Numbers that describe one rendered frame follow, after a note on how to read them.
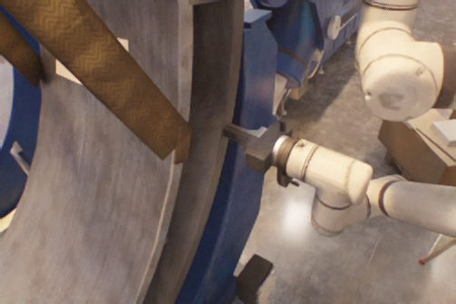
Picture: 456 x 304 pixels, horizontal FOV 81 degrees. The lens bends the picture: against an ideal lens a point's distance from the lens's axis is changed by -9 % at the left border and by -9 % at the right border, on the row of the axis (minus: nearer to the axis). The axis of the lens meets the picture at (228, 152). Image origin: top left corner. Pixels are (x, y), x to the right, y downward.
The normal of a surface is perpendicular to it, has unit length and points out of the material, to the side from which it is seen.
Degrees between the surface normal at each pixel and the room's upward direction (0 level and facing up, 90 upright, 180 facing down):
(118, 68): 83
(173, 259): 45
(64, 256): 35
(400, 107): 94
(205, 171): 55
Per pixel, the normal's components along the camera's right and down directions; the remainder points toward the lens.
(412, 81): -0.36, 0.58
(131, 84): 0.61, 0.38
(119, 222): -0.49, -0.11
